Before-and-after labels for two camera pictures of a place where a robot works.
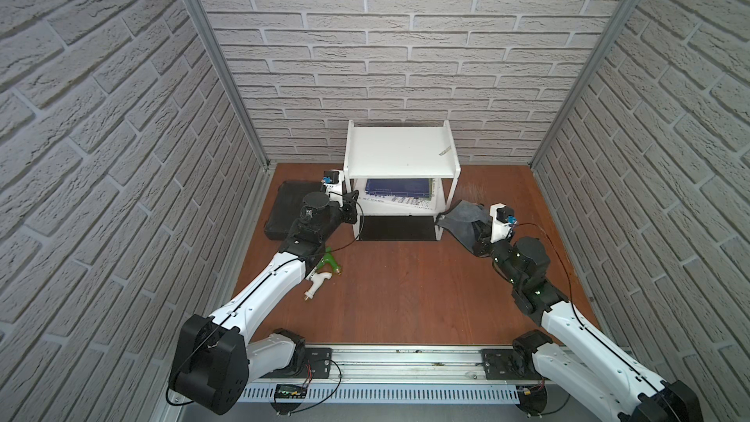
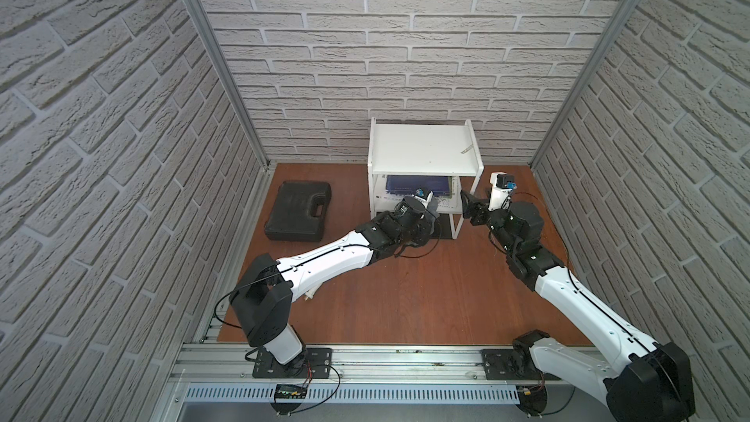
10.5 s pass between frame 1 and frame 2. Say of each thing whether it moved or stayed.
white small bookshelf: moved
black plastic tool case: stayed
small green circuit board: stayed
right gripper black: moved
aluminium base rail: stayed
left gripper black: moved
